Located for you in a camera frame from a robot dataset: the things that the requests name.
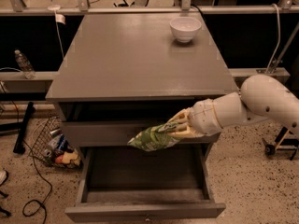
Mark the black stand leg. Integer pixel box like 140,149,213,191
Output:
0,102,35,154

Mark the white hanging cable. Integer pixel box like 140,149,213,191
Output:
264,3,282,75

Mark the silver soda can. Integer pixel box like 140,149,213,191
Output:
50,128,61,137

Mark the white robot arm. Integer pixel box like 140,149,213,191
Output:
166,75,299,138

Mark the wire basket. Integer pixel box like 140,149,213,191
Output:
31,117,81,169

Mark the closed grey top drawer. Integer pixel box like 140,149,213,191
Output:
61,119,226,147

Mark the black wheeled cart base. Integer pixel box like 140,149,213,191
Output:
262,127,299,161

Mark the black floor cable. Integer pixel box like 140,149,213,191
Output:
0,81,54,224

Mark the open grey middle drawer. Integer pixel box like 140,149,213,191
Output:
65,144,225,223

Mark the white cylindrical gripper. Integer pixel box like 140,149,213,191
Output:
164,99,222,138

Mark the white ceramic bowl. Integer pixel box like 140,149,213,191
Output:
169,17,202,43

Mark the grey wooden drawer cabinet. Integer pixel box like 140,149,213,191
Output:
45,12,241,224

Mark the green jalapeno chip bag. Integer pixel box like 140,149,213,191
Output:
127,122,180,152

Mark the yellow snack packet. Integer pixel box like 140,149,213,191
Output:
62,152,80,166

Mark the white cable with tag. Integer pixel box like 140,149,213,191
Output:
47,4,67,60

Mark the clear plastic water bottle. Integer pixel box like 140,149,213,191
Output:
14,49,36,79

